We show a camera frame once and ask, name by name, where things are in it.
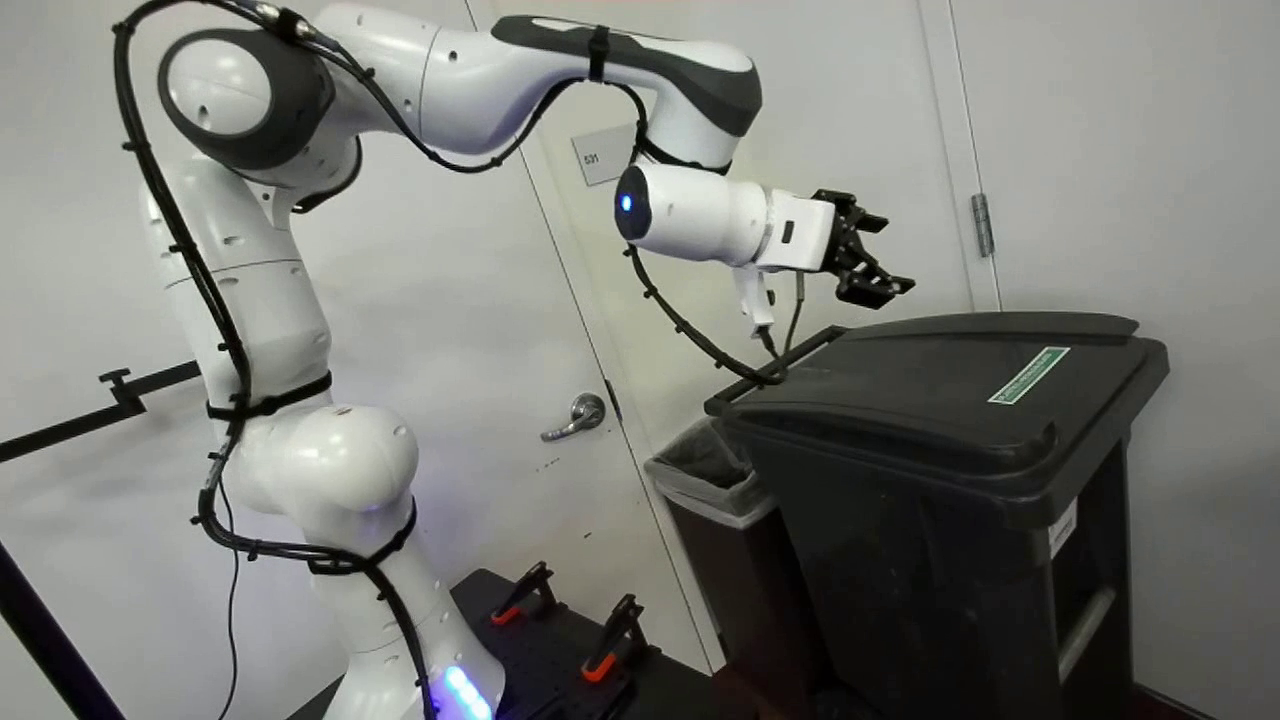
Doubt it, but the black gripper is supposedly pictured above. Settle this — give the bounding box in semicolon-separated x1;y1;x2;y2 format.
815;188;917;310

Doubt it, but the black bin lid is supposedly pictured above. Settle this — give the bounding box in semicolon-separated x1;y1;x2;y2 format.
709;311;1167;478

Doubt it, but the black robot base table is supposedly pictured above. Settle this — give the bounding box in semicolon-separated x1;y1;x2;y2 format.
285;567;753;720

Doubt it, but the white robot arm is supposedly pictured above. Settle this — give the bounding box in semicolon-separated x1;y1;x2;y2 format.
111;0;906;720

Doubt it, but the black wheeled bin body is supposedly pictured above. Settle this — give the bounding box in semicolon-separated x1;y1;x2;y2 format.
721;374;1163;720

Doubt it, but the small bin with clear liner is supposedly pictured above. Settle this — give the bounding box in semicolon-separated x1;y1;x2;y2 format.
644;421;820;706

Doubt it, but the silver door hinge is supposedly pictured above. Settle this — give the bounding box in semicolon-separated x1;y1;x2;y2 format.
966;192;996;258

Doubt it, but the right black orange clamp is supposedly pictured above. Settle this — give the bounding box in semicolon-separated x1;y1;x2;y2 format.
580;591;647;686

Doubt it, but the black orange clamp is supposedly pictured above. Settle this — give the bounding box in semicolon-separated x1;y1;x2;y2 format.
580;591;647;686
488;560;556;627

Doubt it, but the left black orange clamp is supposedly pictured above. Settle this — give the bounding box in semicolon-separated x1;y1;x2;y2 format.
488;560;556;627

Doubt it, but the black tripod bar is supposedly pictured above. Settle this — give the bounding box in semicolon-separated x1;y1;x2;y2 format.
0;355;202;467

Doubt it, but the grey wall plate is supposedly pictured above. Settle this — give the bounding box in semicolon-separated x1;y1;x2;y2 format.
570;124;637;188

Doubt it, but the silver door lever handle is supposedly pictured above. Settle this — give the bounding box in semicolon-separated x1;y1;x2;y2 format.
544;393;607;446

